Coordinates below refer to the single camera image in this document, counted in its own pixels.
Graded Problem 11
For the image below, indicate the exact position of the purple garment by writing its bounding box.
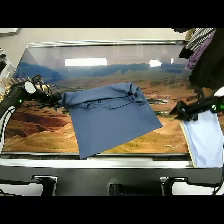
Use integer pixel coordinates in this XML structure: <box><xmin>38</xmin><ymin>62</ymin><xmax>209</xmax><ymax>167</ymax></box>
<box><xmin>185</xmin><ymin>33</ymin><xmax>215</xmax><ymax>72</ymax></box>

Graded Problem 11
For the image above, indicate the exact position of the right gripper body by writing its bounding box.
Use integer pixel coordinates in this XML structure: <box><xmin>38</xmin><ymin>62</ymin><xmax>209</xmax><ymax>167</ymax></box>
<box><xmin>169</xmin><ymin>99</ymin><xmax>200</xmax><ymax>122</ymax></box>

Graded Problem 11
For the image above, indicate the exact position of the striped garment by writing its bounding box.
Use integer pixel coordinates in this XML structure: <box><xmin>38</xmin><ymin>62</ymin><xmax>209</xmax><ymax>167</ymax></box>
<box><xmin>184</xmin><ymin>27</ymin><xmax>218</xmax><ymax>52</ymax></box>

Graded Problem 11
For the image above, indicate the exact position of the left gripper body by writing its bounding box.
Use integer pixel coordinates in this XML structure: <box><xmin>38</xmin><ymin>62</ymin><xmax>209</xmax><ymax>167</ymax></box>
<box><xmin>39</xmin><ymin>87</ymin><xmax>64</xmax><ymax>108</ymax></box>

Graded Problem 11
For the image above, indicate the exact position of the light blue garment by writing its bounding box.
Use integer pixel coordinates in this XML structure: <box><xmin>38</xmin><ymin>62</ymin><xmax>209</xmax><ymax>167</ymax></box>
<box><xmin>181</xmin><ymin>109</ymin><xmax>224</xmax><ymax>169</ymax></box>

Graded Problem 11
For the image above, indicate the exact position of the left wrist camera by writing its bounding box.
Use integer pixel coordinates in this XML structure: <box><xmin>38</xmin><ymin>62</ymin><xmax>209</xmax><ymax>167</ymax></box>
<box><xmin>31</xmin><ymin>74</ymin><xmax>51</xmax><ymax>94</ymax></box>

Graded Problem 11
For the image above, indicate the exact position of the black garment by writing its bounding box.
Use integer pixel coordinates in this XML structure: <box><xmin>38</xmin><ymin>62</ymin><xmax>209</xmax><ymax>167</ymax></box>
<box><xmin>178</xmin><ymin>27</ymin><xmax>224</xmax><ymax>92</ymax></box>

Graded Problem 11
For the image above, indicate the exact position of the black cable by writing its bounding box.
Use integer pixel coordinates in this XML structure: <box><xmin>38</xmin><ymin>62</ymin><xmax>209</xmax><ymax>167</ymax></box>
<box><xmin>211</xmin><ymin>176</ymin><xmax>224</xmax><ymax>197</ymax></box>

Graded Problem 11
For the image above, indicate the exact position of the silver frame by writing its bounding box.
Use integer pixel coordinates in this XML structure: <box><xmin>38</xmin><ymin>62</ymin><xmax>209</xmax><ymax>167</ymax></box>
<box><xmin>0</xmin><ymin>153</ymin><xmax>224</xmax><ymax>197</ymax></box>

